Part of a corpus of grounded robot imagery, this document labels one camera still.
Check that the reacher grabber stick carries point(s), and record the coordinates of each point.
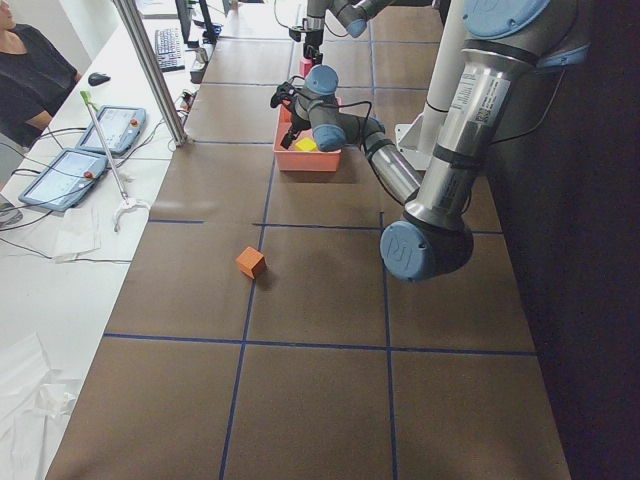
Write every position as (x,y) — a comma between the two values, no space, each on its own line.
(127,203)

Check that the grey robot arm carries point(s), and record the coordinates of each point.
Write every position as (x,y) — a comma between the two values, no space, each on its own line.
(486,47)
(353,16)

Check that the white paper sheet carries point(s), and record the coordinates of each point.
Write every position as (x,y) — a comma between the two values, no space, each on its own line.
(78,234)

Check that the yellow foam block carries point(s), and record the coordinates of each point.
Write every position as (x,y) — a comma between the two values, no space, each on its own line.
(306,145)

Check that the pink foam block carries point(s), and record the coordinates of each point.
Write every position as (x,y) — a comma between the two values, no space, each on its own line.
(305,65)

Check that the pink plastic bin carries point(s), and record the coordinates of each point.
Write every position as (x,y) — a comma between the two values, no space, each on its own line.
(303,153)

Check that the person in black shirt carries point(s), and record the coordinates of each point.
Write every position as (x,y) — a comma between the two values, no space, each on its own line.
(36,79)

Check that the far teach pendant tablet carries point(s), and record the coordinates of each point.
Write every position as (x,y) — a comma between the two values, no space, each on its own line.
(121,126)

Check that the teach pendant tablet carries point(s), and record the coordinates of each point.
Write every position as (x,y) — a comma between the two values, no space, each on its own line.
(65,181)
(121,126)

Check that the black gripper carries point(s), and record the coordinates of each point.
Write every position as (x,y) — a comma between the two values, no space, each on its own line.
(295,123)
(313,39)

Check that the black keyboard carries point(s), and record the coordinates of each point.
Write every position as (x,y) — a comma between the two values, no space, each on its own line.
(168,48)

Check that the aluminium frame post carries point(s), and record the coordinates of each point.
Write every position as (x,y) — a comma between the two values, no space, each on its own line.
(133,23)

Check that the black computer mouse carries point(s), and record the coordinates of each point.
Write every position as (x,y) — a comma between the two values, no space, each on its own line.
(96,79)

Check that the orange foam block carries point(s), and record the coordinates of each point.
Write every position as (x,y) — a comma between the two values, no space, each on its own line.
(251,262)

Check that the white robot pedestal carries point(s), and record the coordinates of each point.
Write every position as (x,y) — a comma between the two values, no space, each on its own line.
(416,140)

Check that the crumpled white cloth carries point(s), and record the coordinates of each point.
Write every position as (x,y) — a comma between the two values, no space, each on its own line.
(36,406)

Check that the near teach pendant tablet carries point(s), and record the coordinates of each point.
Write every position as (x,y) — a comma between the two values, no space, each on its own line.
(65,181)

